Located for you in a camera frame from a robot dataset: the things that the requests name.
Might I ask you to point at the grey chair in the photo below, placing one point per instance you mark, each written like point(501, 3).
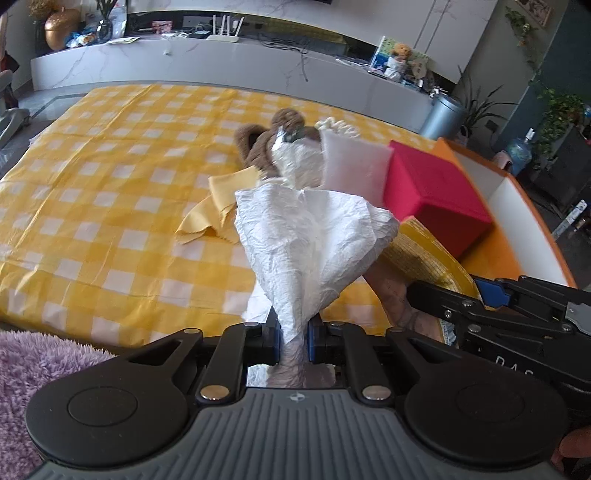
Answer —
point(11, 115)

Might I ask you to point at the tall green plant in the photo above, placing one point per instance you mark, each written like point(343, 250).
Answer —
point(556, 113)

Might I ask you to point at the blue water jug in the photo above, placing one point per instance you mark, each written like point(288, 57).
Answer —
point(519, 154)

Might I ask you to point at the white router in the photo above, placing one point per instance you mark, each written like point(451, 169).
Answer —
point(225, 31)

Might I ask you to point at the white knitted item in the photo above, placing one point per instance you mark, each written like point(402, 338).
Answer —
point(336, 126)

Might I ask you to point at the potted leafy plant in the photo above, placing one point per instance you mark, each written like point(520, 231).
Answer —
point(480, 108)

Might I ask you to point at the glass vase with flowers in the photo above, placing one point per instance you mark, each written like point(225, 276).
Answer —
point(104, 23)

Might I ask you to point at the white square pad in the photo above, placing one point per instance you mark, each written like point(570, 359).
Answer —
point(353, 168)

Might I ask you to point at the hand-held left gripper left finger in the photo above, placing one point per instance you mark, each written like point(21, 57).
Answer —
point(273, 342)

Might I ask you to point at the yellow straw hat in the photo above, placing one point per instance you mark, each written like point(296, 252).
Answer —
point(429, 263)

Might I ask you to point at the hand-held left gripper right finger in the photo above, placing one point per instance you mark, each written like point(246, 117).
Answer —
point(316, 342)

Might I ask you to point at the yellow cloth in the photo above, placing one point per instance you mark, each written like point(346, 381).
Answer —
point(217, 207)

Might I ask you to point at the grey trash bin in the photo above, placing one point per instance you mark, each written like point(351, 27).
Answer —
point(442, 116)

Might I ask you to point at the yellow checkered tablecloth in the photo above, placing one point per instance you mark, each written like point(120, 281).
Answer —
point(92, 207)

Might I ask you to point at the gold acorn vase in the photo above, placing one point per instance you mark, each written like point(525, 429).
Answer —
point(60, 28)

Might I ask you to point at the shiny white bag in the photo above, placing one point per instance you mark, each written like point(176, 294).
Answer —
point(298, 161)

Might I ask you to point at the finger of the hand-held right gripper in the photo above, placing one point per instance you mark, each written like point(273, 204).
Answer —
point(496, 291)
point(443, 300)

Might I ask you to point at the purple fluffy rug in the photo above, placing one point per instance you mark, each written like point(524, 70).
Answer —
point(32, 369)

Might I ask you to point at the white marble cabinet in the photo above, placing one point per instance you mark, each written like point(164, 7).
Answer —
point(221, 64)

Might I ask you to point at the red cube box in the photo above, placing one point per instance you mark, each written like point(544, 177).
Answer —
point(434, 194)

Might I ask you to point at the orange cardboard box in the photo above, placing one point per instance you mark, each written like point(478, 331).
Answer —
point(512, 207)

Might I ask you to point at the dark brown teddy bear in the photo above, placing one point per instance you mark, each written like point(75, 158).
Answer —
point(263, 145)

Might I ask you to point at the person's right hand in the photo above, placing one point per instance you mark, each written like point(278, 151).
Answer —
point(575, 450)

